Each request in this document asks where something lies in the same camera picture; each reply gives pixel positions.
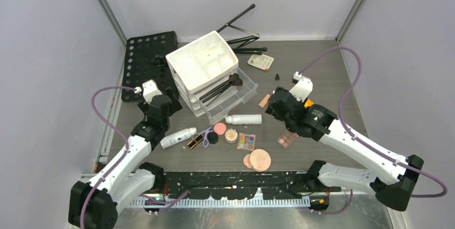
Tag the nude eyeshadow palette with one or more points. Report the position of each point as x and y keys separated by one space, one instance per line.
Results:
x=287 y=138

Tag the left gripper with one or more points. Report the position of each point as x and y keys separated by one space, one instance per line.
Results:
x=174 y=106

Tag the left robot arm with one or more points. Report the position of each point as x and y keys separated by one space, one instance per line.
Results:
x=98 y=202

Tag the beige concealer stick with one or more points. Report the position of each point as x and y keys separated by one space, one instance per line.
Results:
x=264 y=101

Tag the white sachet packet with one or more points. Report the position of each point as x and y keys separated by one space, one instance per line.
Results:
x=262 y=61

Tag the small white bottle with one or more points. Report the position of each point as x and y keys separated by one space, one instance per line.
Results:
x=254 y=119

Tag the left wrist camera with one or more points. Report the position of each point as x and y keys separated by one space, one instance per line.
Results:
x=149 y=90

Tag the black music stand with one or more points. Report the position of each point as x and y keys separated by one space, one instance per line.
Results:
x=145 y=55

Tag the large round powder compact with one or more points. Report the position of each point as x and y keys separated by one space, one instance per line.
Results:
x=260 y=160

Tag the white plastic drawer organizer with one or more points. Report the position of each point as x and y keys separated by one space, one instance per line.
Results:
x=199 y=67

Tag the black gold lipstick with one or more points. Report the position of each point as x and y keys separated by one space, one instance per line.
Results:
x=194 y=142

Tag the black makeup brush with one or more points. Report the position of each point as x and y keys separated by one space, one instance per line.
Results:
x=231 y=78
x=237 y=82

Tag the yellow red toy block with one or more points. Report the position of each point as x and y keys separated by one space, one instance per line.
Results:
x=308 y=103

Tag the purple eyelash curler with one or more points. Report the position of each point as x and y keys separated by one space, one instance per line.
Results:
x=203 y=134

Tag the large white spray bottle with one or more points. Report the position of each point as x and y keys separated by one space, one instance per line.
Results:
x=177 y=137

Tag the small pink powder puff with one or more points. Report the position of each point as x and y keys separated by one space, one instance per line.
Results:
x=246 y=161

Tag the black round jar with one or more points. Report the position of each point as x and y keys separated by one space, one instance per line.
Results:
x=212 y=137

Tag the pink round compact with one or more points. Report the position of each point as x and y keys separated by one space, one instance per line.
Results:
x=220 y=128

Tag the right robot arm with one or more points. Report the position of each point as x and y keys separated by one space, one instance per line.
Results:
x=388 y=176

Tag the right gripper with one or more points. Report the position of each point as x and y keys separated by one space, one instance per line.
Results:
x=269 y=110

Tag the beige powder jar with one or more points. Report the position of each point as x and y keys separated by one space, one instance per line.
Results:
x=231 y=136

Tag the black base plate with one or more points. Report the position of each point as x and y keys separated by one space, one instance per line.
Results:
x=278 y=185

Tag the colorful eyeshadow palette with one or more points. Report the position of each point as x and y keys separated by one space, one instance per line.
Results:
x=246 y=142

